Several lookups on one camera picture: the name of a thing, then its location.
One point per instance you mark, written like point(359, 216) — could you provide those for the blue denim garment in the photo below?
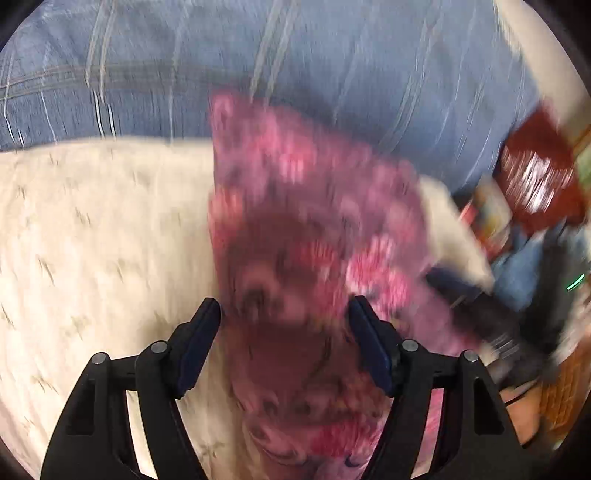
point(516, 271)

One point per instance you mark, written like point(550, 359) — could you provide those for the cream leaf-print blanket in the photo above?
point(105, 246)

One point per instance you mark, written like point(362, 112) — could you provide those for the dark red plastic bag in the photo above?
point(537, 175)

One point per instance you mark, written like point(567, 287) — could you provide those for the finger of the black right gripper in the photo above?
point(473, 308)

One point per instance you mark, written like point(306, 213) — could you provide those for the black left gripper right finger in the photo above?
point(476, 438)

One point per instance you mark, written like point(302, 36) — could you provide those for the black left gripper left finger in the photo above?
point(92, 438)

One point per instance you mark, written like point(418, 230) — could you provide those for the purple floral shirt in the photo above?
point(301, 219)

